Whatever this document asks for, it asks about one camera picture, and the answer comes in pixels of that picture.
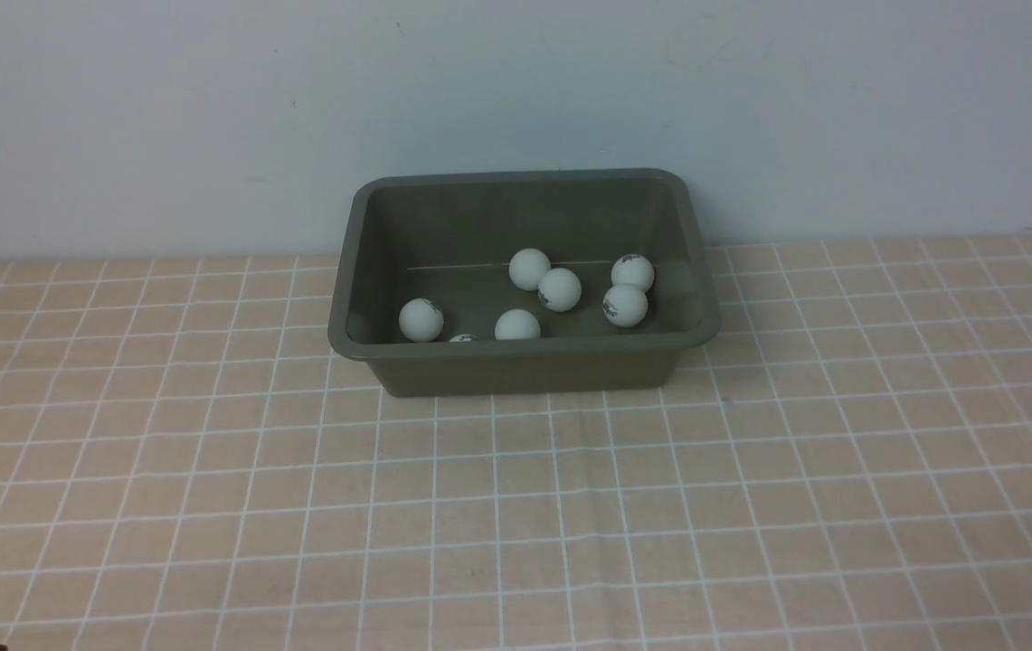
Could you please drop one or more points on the white ping-pong ball red logo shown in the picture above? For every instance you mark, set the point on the white ping-pong ball red logo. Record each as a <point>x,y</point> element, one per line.
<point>625,305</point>

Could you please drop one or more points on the olive green plastic bin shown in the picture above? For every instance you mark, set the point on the olive green plastic bin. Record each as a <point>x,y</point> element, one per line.
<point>449,238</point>

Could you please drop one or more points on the beige checkered tablecloth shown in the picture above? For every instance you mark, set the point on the beige checkered tablecloth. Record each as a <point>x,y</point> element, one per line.
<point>185,465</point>

